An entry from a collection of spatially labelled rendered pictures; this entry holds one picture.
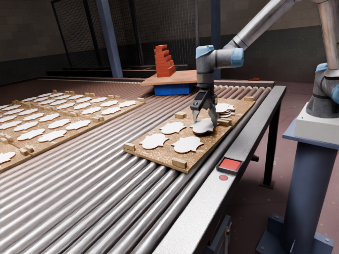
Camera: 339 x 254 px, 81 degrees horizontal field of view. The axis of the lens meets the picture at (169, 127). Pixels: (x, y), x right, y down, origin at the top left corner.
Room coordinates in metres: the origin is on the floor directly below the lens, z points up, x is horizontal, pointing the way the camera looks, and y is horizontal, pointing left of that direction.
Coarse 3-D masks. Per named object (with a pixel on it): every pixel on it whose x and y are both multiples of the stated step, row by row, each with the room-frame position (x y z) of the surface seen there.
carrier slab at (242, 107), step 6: (222, 102) 1.27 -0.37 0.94; (228, 102) 1.25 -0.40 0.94; (234, 102) 1.24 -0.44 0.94; (240, 102) 1.22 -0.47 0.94; (246, 102) 1.21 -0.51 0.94; (252, 102) 1.20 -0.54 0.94; (240, 108) 1.12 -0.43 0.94; (246, 108) 1.11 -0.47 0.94; (192, 114) 1.11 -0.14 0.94; (204, 114) 1.09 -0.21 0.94; (240, 114) 1.02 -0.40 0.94; (234, 120) 0.95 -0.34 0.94; (234, 126) 0.91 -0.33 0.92
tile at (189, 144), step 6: (180, 138) 0.81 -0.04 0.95; (186, 138) 0.80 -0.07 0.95; (192, 138) 0.80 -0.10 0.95; (198, 138) 0.79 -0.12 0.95; (174, 144) 0.76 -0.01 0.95; (180, 144) 0.75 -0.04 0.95; (186, 144) 0.75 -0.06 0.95; (192, 144) 0.74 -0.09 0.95; (198, 144) 0.74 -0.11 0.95; (180, 150) 0.71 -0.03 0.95; (186, 150) 0.70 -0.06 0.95; (192, 150) 0.70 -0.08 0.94
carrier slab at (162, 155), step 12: (168, 120) 1.06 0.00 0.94; (180, 120) 1.04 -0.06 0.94; (192, 120) 1.02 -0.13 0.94; (156, 132) 0.93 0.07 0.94; (180, 132) 0.89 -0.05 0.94; (192, 132) 0.88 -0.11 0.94; (216, 132) 0.85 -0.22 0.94; (228, 132) 0.86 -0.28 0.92; (168, 144) 0.78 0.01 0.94; (204, 144) 0.75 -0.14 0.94; (216, 144) 0.76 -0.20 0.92; (144, 156) 0.71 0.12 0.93; (156, 156) 0.70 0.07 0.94; (168, 156) 0.69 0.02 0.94; (180, 156) 0.68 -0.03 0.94; (192, 156) 0.66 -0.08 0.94; (204, 156) 0.67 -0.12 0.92; (180, 168) 0.60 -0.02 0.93; (192, 168) 0.60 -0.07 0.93
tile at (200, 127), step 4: (200, 120) 0.92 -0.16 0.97; (204, 120) 0.91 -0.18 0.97; (208, 120) 0.91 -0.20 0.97; (196, 124) 0.89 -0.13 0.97; (200, 124) 0.88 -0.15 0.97; (204, 124) 0.87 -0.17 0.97; (208, 124) 0.87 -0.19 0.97; (192, 128) 0.87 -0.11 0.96; (196, 128) 0.85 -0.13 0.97; (200, 128) 0.85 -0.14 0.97; (204, 128) 0.84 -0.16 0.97; (208, 128) 0.83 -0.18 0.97; (212, 128) 0.83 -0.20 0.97; (196, 132) 0.82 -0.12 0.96; (200, 132) 0.81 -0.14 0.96; (204, 132) 0.81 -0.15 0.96; (212, 132) 0.81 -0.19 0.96
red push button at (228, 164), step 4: (224, 160) 0.62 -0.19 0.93; (228, 160) 0.62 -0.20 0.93; (232, 160) 0.62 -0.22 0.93; (220, 164) 0.60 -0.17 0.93; (224, 164) 0.60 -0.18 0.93; (228, 164) 0.60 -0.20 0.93; (232, 164) 0.59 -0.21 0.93; (236, 164) 0.59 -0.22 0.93; (228, 168) 0.57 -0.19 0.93; (232, 168) 0.57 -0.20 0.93; (236, 168) 0.57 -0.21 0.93
